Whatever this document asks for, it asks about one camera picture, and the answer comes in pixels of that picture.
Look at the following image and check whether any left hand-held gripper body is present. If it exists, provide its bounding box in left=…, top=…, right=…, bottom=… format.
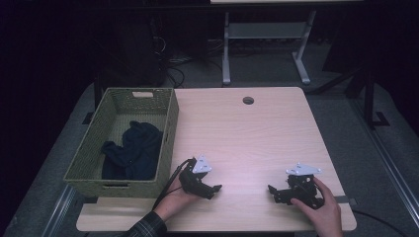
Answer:
left=178, top=155, right=213, bottom=198

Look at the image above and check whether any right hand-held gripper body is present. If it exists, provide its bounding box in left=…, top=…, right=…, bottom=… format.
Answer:
left=282, top=162, right=326, bottom=210

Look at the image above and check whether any dark blue cloth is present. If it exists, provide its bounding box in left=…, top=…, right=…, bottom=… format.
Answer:
left=100, top=120, right=165, bottom=182

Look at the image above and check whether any green woven basket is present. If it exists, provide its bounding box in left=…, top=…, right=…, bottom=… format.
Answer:
left=63, top=87, right=180, bottom=199

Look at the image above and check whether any person's left hand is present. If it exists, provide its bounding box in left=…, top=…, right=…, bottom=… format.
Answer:
left=152, top=173, right=203, bottom=222

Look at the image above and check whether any person's right hand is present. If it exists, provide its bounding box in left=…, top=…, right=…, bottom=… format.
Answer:
left=290, top=176, right=344, bottom=237

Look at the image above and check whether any black metal stand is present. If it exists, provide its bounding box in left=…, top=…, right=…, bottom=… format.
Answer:
left=310, top=63, right=390, bottom=130

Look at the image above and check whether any grey metal stand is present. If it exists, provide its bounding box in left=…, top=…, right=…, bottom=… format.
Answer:
left=221, top=10, right=317, bottom=87

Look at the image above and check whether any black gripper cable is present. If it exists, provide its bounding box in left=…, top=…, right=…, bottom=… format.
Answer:
left=351, top=208, right=409, bottom=237
left=151, top=158, right=196, bottom=211

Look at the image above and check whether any dark strap on table edge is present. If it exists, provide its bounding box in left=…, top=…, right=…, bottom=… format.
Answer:
left=335, top=195, right=359, bottom=205

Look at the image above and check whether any grey metal floor rail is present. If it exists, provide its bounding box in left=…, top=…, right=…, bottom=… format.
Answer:
left=349, top=98, right=419, bottom=229
left=41, top=183, right=77, bottom=237

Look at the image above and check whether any tangle of floor cables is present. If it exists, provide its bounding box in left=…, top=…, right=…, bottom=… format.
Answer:
left=152, top=34, right=225, bottom=89

